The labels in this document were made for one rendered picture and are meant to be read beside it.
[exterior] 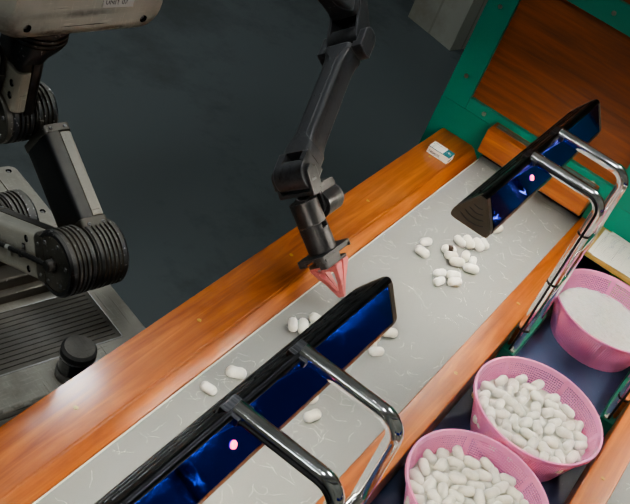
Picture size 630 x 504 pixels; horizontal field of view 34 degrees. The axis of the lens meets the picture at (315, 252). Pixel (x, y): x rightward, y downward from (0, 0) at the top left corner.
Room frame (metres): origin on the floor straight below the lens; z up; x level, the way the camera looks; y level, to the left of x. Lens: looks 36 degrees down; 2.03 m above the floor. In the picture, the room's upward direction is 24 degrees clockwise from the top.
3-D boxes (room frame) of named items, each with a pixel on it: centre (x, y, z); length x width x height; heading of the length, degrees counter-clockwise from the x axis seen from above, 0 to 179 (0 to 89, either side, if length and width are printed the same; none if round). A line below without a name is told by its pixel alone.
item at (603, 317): (1.95, -0.65, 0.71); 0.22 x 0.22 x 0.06
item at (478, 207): (1.88, -0.33, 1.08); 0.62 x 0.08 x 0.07; 161
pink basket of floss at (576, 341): (1.95, -0.65, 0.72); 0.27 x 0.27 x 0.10
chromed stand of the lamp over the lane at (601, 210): (1.85, -0.41, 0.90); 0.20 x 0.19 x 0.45; 161
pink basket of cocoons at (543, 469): (1.53, -0.51, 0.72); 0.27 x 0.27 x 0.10
